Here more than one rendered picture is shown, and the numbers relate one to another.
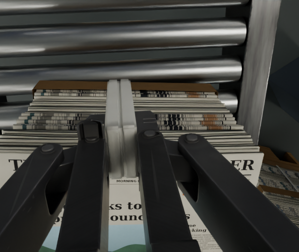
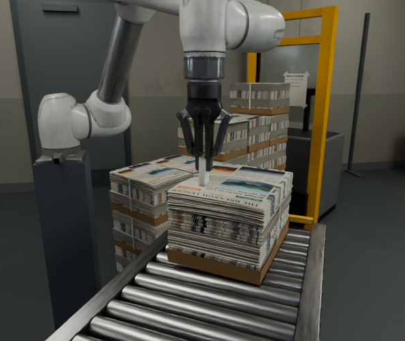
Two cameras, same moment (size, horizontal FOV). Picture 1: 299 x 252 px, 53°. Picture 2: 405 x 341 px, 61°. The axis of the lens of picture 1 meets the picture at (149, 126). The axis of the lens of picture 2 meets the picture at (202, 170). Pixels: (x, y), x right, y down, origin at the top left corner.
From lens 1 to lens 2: 0.70 m
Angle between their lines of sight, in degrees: 47
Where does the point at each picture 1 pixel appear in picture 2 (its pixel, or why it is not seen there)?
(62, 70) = (245, 289)
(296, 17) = not seen: outside the picture
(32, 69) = (263, 296)
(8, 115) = (287, 281)
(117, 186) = (223, 195)
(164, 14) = not seen: outside the picture
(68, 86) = (242, 271)
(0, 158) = (261, 207)
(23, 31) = (258, 308)
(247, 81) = (147, 258)
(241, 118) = (159, 247)
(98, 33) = (215, 295)
